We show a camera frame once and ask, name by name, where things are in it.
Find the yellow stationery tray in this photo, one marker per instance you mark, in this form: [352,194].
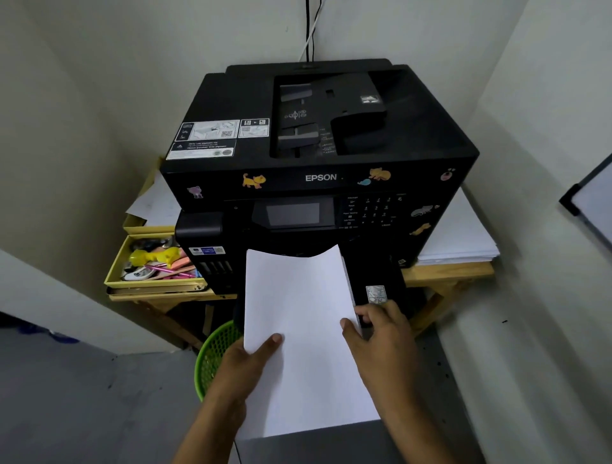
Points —
[117,260]

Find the white paper sheets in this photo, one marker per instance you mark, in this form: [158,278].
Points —
[301,330]

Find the pink pen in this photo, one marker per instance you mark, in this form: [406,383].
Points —
[174,272]

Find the green plastic mesh basket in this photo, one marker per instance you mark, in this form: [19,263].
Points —
[213,353]

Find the black framed whiteboard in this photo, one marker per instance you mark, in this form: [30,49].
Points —
[593,198]

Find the person's left thumb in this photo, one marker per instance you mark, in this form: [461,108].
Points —
[266,348]

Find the person's right thumb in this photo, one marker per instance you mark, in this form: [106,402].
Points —
[350,334]

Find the loose white paper sheet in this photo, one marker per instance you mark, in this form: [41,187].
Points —
[155,203]

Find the blue slipper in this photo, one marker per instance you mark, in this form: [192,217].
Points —
[63,338]

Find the person's left hand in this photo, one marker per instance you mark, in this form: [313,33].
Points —
[234,373]

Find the person's right forearm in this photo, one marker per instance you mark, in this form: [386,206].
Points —
[416,430]

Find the yellow plastic toy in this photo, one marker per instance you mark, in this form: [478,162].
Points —
[150,257]

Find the wooden table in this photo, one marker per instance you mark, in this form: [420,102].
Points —
[444,275]

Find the black inkjet printer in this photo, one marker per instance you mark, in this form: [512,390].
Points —
[239,157]

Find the stack of white paper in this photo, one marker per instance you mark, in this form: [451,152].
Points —
[459,234]

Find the person's left forearm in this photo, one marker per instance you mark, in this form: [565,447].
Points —
[210,435]

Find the white tape dispenser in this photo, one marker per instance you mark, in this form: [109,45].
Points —
[136,274]

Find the person's right hand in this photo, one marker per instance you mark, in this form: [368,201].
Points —
[387,349]

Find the yellow tray under paper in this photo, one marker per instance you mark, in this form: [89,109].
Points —
[136,223]

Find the orange sticky note pad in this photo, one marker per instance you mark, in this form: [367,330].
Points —
[179,260]

